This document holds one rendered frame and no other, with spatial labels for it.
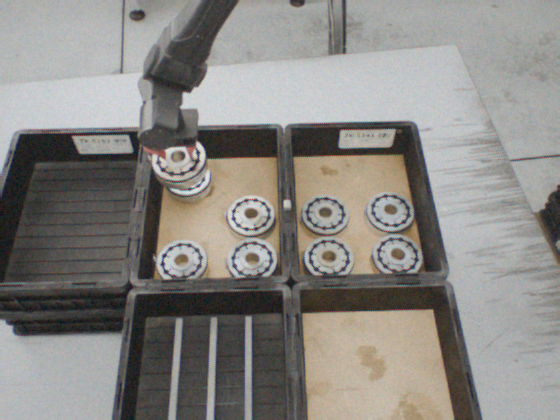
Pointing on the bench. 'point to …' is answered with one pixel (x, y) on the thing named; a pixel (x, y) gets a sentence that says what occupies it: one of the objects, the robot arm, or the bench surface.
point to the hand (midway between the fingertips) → (177, 153)
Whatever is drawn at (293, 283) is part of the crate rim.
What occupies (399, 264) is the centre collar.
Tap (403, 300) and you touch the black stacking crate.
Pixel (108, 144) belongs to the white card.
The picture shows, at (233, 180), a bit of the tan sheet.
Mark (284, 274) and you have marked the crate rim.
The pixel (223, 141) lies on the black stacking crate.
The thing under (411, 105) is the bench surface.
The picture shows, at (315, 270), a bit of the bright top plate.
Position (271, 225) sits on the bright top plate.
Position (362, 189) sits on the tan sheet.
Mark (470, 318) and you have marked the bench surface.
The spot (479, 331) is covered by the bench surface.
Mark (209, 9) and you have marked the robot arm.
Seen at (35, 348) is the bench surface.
